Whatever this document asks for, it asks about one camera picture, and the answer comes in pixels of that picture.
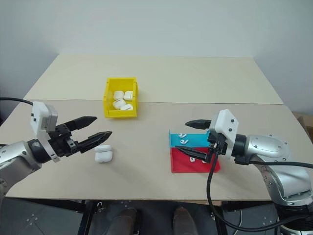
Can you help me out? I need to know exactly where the dark grey floor plate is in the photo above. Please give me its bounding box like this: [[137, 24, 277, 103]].
[[0, 197, 84, 235], [221, 202, 282, 235]]

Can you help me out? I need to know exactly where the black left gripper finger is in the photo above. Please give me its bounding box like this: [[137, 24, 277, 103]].
[[77, 131, 113, 154], [64, 116, 98, 132]]

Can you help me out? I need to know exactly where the yellow plastic bin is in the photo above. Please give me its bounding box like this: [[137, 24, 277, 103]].
[[103, 77, 140, 118]]

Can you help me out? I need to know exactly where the white earbud case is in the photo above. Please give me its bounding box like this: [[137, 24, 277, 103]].
[[94, 144, 113, 164]]

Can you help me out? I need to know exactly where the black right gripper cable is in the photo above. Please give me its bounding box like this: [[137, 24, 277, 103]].
[[234, 156, 313, 169]]

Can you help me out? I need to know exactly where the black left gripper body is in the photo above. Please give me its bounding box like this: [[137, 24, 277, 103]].
[[47, 123, 81, 158]]

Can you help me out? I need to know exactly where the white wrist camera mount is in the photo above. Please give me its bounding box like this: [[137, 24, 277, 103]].
[[30, 101, 61, 163], [209, 109, 239, 161]]

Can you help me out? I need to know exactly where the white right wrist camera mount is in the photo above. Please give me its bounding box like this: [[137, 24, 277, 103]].
[[209, 109, 239, 161]]

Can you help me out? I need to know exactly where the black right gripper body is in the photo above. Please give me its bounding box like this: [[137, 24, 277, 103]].
[[206, 131, 228, 156]]

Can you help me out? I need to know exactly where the blue and red tray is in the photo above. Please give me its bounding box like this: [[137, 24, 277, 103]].
[[168, 129, 222, 173]]

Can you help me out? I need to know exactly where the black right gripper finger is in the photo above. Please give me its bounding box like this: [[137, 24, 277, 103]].
[[175, 146, 213, 165], [184, 118, 212, 130]]

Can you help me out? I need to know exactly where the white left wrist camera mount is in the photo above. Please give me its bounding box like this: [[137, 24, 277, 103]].
[[30, 101, 61, 163]]

